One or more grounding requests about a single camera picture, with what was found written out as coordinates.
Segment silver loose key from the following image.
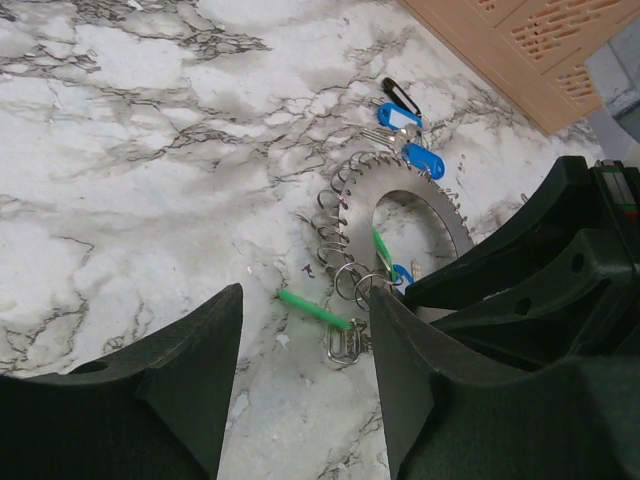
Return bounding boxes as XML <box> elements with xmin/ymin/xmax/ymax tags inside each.
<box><xmin>360</xmin><ymin>124</ymin><xmax>423</xmax><ymax>153</ymax></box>

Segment peach compartment organizer box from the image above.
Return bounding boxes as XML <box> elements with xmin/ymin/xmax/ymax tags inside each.
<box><xmin>402</xmin><ymin>0</ymin><xmax>639</xmax><ymax>135</ymax></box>

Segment green key tag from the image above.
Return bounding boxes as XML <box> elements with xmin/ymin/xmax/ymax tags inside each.
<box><xmin>278</xmin><ymin>290</ymin><xmax>351</xmax><ymax>330</ymax></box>
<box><xmin>372</xmin><ymin>228</ymin><xmax>393</xmax><ymax>271</ymax></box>

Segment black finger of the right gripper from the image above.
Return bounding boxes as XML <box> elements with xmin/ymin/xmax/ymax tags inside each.
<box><xmin>433</xmin><ymin>229</ymin><xmax>639</xmax><ymax>370</ymax></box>
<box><xmin>403</xmin><ymin>156</ymin><xmax>604</xmax><ymax>310</ymax></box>

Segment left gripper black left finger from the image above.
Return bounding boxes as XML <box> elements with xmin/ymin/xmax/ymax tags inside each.
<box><xmin>1</xmin><ymin>284</ymin><xmax>243</xmax><ymax>479</ymax></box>

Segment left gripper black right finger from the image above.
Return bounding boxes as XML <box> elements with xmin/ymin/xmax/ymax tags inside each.
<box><xmin>370</xmin><ymin>288</ymin><xmax>639</xmax><ymax>479</ymax></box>

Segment blue key tag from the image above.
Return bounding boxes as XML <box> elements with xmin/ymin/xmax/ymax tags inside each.
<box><xmin>391</xmin><ymin>264</ymin><xmax>414</xmax><ymax>295</ymax></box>
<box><xmin>376</xmin><ymin>102</ymin><xmax>423</xmax><ymax>130</ymax></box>
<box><xmin>402</xmin><ymin>143</ymin><xmax>446</xmax><ymax>180</ymax></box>

